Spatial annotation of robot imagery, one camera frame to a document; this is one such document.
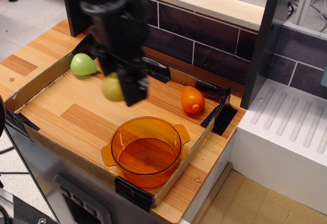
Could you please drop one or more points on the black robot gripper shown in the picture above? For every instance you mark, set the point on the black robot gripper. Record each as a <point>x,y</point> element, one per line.
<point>119,28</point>

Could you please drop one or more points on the yellow toy potato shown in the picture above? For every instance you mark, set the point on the yellow toy potato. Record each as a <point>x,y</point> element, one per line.
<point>111,88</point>

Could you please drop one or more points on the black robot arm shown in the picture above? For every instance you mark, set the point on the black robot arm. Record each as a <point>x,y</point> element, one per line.
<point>119,29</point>

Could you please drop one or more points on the orange transparent plastic pot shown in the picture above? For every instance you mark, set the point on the orange transparent plastic pot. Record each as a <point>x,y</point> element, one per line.
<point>147,150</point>

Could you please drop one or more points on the cardboard fence with black tape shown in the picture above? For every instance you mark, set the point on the cardboard fence with black tape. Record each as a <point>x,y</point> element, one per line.
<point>70,116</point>

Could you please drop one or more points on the green toy pear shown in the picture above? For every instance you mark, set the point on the green toy pear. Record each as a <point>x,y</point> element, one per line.
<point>83,65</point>

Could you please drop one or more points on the orange toy carrot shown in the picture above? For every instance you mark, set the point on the orange toy carrot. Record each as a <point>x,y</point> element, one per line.
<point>192,100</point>

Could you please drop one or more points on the silver toy oven front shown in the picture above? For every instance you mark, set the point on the silver toy oven front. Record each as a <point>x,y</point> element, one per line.
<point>72,195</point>

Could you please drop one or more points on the white toy sink drainboard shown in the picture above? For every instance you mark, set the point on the white toy sink drainboard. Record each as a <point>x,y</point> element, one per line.
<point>280,143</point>

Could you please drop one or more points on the dark grey vertical post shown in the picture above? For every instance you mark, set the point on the dark grey vertical post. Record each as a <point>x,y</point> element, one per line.
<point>275,14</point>

